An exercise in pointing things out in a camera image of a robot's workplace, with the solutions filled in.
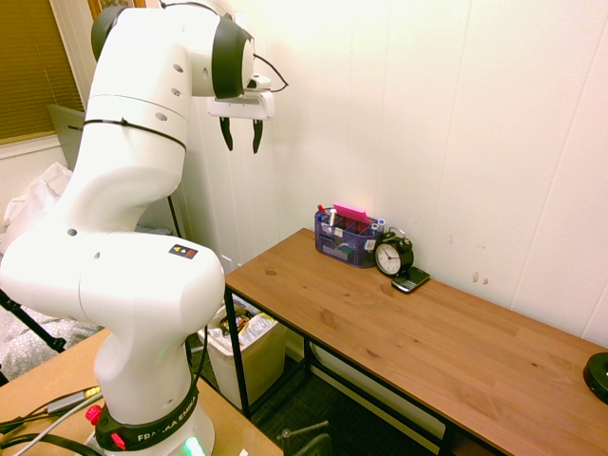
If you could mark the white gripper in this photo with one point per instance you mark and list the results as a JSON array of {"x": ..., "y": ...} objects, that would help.
[{"x": 240, "y": 107}]

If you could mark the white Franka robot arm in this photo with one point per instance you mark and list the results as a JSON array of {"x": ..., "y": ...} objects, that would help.
[{"x": 133, "y": 266}]

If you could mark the white plastic trash bin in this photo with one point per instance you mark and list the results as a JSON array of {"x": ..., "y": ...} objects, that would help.
[{"x": 259, "y": 366}]

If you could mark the red capped marker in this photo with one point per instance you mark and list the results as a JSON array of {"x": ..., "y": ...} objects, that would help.
[{"x": 322, "y": 213}]

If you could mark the pink sticky note pad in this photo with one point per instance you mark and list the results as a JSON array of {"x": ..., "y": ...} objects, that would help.
[{"x": 351, "y": 213}]

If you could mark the blue mesh desk organizer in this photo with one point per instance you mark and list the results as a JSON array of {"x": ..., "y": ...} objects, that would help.
[{"x": 342, "y": 249}]

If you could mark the grey flat panel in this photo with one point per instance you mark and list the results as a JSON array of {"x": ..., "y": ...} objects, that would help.
[{"x": 66, "y": 138}]

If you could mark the black alarm clock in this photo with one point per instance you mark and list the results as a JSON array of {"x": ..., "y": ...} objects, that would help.
[{"x": 392, "y": 256}]

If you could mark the white snack wrapper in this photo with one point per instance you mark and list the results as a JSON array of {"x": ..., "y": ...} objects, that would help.
[{"x": 259, "y": 328}]

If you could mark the brown window blinds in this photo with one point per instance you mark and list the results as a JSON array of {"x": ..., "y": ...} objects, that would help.
[{"x": 33, "y": 66}]

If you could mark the white plastic bag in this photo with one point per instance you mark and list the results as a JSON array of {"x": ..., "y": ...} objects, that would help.
[{"x": 33, "y": 204}]

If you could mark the black mobile phone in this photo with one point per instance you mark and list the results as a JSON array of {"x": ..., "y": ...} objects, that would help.
[{"x": 411, "y": 280}]

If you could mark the black tripod leg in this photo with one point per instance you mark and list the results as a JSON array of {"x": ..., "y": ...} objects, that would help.
[{"x": 33, "y": 325}]

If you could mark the white patterned bedding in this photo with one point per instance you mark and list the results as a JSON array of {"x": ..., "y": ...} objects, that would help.
[{"x": 24, "y": 342}]

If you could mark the light fibreboard robot table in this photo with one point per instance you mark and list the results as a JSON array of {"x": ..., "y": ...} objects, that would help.
[{"x": 43, "y": 375}]

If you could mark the black metal clamp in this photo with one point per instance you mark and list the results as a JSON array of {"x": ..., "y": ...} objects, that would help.
[{"x": 309, "y": 442}]

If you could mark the black desk lamp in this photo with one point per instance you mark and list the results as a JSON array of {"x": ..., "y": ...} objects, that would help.
[{"x": 597, "y": 377}]

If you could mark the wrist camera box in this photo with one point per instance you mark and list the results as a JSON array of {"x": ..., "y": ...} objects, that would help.
[{"x": 259, "y": 83}]

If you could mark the wooden desk with black frame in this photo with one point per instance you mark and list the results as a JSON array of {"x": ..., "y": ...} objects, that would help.
[{"x": 427, "y": 342}]

